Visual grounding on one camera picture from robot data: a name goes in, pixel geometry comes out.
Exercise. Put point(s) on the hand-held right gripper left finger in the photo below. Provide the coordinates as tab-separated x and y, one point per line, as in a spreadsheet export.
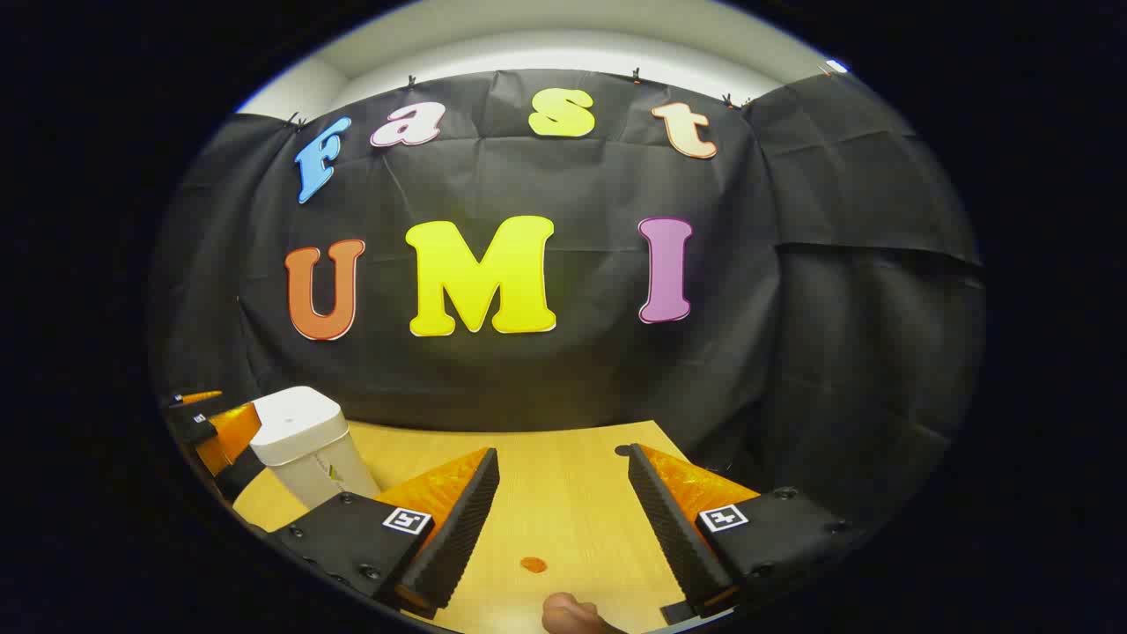
458	528

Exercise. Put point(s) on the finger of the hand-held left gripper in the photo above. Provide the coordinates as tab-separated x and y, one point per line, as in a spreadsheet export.
233	436
194	423

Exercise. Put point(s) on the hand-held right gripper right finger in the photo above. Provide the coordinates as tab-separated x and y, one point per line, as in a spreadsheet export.
669	528

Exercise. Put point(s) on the white desktop garbage bin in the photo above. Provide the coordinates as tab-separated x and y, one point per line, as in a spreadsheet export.
299	423

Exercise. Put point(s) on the orange paper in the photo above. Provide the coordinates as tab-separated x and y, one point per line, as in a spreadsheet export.
533	564

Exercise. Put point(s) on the wooden desktop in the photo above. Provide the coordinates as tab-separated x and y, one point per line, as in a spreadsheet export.
563	502

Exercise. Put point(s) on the black backdrop cloth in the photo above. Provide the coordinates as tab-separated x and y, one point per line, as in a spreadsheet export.
572	379

